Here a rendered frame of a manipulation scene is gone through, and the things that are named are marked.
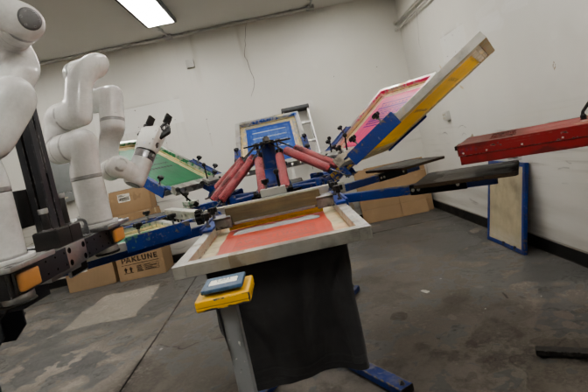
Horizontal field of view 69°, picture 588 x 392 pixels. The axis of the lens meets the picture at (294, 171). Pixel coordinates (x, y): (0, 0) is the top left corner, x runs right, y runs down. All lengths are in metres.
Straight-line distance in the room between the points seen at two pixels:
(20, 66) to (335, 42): 5.24
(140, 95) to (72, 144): 4.82
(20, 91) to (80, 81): 0.49
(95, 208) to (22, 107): 0.50
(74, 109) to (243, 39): 4.75
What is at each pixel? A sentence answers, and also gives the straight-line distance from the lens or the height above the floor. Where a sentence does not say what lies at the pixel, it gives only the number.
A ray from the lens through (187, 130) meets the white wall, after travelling 6.09.
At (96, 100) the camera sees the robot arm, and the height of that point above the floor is 1.56.
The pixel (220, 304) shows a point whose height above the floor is 0.93.
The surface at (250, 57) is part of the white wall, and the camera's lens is 6.09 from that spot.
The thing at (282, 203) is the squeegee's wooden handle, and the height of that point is 1.03.
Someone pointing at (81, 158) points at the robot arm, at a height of 1.36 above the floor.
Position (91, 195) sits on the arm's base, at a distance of 1.49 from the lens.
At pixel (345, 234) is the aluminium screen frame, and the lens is 1.26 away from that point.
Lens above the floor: 1.26
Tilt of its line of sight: 4 degrees down
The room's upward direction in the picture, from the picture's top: 12 degrees counter-clockwise
